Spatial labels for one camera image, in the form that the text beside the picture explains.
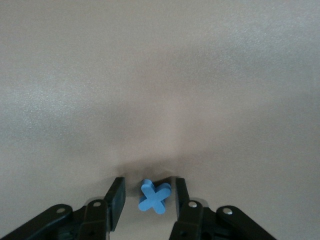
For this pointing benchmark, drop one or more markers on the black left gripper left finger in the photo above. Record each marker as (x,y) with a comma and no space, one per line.
(117,200)

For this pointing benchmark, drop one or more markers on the brown table mat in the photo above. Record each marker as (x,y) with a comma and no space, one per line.
(100,75)

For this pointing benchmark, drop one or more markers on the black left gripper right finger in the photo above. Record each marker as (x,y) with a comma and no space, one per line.
(185,212)

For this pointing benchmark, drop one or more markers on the blue foam letter x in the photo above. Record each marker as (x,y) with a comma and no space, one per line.
(152,197)

